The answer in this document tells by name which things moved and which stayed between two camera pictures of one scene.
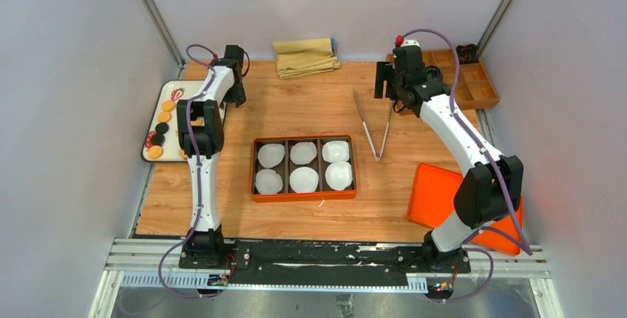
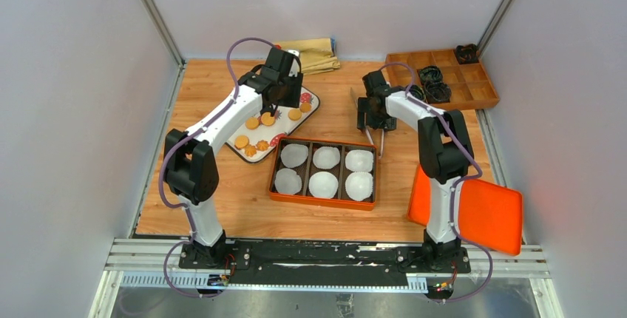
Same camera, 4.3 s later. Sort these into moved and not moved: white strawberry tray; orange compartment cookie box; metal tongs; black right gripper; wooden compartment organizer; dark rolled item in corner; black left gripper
Moved: orange compartment cookie box; white strawberry tray; black right gripper; black left gripper
Not moved: metal tongs; dark rolled item in corner; wooden compartment organizer
